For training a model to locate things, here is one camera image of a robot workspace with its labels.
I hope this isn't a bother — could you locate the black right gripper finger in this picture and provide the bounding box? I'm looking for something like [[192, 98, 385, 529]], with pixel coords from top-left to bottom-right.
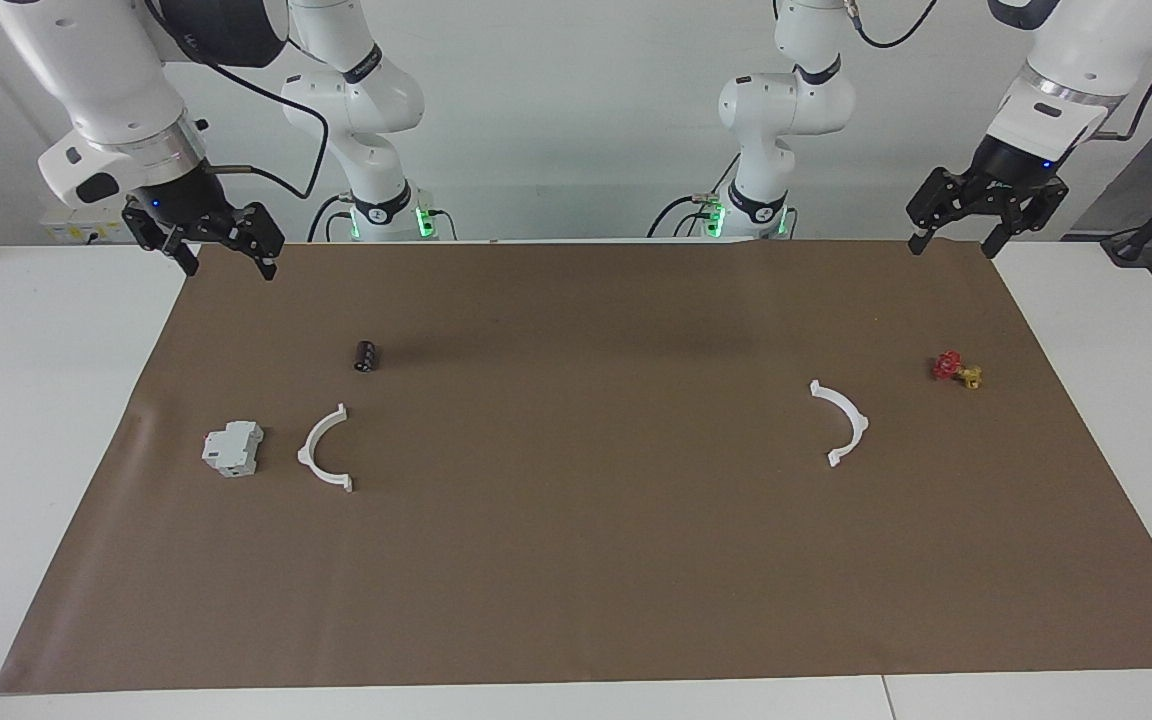
[[126, 222, 199, 277], [214, 203, 285, 282]]

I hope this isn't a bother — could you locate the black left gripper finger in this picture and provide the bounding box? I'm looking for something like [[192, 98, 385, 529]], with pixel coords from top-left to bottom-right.
[[906, 167, 977, 256], [981, 182, 1069, 261]]

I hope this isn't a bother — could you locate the white half ring pipe clamp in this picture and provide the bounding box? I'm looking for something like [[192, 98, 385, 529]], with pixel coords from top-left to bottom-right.
[[297, 403, 355, 493], [809, 379, 870, 469]]

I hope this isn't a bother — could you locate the white power strip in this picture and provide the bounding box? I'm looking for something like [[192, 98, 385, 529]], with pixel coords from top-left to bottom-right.
[[41, 205, 137, 247]]

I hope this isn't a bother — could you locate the red and yellow valve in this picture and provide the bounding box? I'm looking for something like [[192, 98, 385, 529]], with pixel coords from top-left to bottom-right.
[[932, 351, 985, 391]]

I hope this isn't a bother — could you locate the white circuit breaker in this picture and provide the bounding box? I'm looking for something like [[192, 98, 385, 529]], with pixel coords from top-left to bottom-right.
[[201, 420, 265, 478]]

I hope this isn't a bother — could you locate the brown paper table mat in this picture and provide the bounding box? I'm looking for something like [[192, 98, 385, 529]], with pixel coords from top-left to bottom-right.
[[0, 238, 1152, 695]]

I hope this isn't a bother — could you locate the black right base cable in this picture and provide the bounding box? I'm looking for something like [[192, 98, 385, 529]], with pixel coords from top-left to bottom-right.
[[306, 193, 355, 243]]

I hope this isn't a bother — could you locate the black base cable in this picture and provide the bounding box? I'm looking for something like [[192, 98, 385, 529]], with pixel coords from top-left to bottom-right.
[[306, 193, 355, 243], [646, 150, 742, 239]]

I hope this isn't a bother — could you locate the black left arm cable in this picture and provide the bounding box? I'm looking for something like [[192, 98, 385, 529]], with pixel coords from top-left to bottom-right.
[[846, 0, 1152, 143]]

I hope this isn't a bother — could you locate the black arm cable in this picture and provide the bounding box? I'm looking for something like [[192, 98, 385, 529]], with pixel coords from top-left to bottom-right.
[[141, 0, 329, 201], [846, 0, 1152, 143]]

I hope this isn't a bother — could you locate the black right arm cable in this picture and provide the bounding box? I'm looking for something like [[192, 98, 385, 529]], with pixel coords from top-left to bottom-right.
[[141, 0, 329, 201]]

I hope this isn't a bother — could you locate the black left base cable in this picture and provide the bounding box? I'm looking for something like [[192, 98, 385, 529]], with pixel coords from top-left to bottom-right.
[[646, 150, 742, 239]]

